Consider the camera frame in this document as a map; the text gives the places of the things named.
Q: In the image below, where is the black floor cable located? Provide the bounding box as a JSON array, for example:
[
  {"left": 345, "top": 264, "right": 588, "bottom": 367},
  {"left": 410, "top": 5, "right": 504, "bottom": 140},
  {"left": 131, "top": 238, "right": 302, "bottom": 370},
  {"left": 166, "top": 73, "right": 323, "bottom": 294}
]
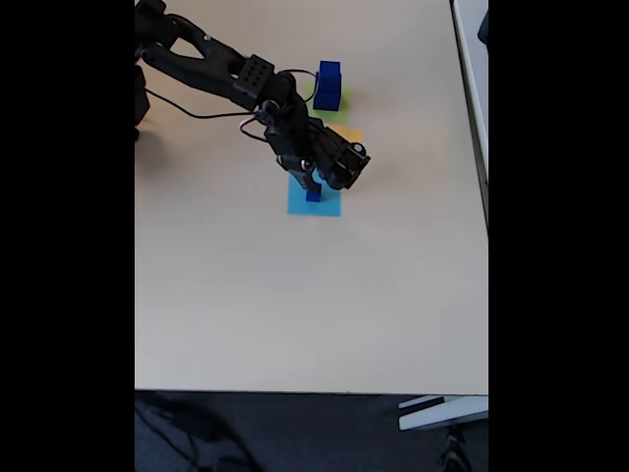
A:
[{"left": 135, "top": 392, "right": 257, "bottom": 472}]

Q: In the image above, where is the white table foot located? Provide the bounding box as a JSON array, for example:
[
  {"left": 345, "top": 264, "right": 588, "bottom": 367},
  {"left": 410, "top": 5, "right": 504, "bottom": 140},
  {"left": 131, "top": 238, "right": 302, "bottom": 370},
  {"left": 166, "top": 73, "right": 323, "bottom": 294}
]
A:
[{"left": 396, "top": 394, "right": 489, "bottom": 433}]

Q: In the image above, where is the orange paper square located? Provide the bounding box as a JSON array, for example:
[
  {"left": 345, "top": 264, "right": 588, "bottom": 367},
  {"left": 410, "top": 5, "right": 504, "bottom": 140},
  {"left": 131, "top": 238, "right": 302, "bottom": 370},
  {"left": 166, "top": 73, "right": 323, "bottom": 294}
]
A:
[{"left": 323, "top": 122, "right": 365, "bottom": 148}]

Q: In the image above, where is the green paper square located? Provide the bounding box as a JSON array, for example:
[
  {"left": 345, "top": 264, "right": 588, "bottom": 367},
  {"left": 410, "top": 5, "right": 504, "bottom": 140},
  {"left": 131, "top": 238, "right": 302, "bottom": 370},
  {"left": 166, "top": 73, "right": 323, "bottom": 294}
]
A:
[{"left": 300, "top": 81, "right": 354, "bottom": 124}]

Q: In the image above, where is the large blue cube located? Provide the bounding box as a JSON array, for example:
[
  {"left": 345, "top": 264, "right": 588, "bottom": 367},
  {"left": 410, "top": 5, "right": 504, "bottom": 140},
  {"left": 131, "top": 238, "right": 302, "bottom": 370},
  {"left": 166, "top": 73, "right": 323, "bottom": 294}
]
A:
[{"left": 312, "top": 72, "right": 342, "bottom": 112}]

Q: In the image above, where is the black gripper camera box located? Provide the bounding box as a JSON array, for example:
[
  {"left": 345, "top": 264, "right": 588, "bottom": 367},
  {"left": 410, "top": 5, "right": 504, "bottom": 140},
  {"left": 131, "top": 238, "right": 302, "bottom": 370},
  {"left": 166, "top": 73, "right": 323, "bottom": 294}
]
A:
[{"left": 314, "top": 125, "right": 372, "bottom": 192}]

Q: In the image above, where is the black camera cable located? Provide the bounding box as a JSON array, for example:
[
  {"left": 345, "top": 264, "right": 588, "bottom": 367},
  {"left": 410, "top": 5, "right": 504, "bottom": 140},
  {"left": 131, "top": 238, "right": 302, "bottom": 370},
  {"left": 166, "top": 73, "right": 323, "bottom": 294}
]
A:
[{"left": 144, "top": 88, "right": 271, "bottom": 147}]

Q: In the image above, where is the light blue paper square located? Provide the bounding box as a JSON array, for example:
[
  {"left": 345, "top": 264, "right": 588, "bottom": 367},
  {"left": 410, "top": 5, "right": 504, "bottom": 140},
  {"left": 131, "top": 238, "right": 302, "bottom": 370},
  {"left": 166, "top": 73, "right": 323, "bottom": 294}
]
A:
[{"left": 286, "top": 172, "right": 343, "bottom": 218}]

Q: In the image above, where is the red black motor wire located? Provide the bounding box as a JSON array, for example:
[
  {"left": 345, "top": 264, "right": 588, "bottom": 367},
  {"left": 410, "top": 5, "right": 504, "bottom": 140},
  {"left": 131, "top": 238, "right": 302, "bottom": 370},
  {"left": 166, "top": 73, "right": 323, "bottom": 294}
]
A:
[{"left": 279, "top": 68, "right": 318, "bottom": 105}]

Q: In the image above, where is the medium blue cube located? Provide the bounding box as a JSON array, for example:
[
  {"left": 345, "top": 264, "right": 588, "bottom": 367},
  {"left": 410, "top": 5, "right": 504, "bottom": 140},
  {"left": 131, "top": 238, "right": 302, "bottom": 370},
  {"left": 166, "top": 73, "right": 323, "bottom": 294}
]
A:
[{"left": 317, "top": 60, "right": 343, "bottom": 95}]

